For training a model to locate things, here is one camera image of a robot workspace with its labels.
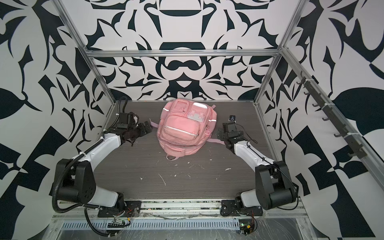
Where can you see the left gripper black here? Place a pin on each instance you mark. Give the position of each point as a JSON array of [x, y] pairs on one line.
[[143, 131]]

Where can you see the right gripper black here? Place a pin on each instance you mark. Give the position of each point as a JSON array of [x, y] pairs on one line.
[[221, 134]]

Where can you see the pink student backpack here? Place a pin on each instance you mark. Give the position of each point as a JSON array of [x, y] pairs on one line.
[[184, 127]]

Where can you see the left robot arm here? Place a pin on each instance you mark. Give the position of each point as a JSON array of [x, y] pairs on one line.
[[74, 183]]

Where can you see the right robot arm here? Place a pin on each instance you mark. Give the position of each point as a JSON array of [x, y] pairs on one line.
[[273, 184]]

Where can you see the right circuit board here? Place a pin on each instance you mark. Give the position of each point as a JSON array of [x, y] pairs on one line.
[[247, 227]]

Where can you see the circuit board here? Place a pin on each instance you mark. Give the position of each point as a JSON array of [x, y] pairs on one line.
[[247, 227], [119, 223]]

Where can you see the left circuit board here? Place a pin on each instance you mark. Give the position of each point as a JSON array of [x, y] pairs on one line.
[[119, 223]]

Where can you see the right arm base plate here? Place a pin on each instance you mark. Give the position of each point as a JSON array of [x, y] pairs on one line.
[[230, 208]]

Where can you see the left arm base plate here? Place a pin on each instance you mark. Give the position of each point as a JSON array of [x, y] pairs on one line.
[[126, 208]]

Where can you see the aluminium frame rail front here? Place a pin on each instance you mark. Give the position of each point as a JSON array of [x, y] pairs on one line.
[[182, 209]]

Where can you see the wall hook rail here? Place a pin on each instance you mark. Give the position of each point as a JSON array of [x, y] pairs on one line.
[[334, 115]]

